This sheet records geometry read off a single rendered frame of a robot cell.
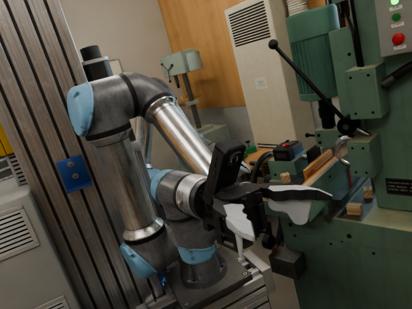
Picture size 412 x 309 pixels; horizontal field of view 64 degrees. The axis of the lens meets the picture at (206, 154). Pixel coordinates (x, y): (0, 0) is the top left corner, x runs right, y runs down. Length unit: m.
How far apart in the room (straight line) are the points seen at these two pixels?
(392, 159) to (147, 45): 3.55
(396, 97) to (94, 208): 0.97
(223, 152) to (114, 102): 0.41
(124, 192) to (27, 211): 0.29
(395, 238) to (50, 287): 1.05
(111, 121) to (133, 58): 3.44
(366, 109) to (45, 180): 0.95
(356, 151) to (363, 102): 0.16
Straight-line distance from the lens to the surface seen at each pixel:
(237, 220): 0.41
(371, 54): 1.15
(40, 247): 1.07
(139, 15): 4.40
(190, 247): 0.68
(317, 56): 1.26
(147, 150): 1.55
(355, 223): 1.25
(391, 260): 1.29
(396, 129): 1.18
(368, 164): 1.15
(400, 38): 1.05
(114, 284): 1.19
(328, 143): 1.37
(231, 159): 0.49
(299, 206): 0.51
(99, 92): 0.82
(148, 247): 0.91
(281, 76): 2.86
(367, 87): 1.08
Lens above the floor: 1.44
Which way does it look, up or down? 16 degrees down
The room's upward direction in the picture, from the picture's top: 16 degrees counter-clockwise
